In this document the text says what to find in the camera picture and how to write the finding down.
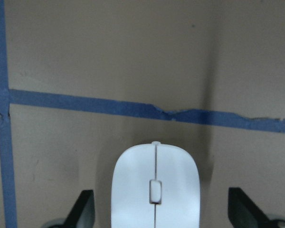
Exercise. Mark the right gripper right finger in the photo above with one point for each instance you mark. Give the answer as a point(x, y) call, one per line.
point(243, 212)

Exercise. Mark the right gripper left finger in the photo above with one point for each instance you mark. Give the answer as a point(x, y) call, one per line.
point(82, 214)

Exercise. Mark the white computer mouse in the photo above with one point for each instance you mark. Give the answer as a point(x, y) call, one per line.
point(155, 185)

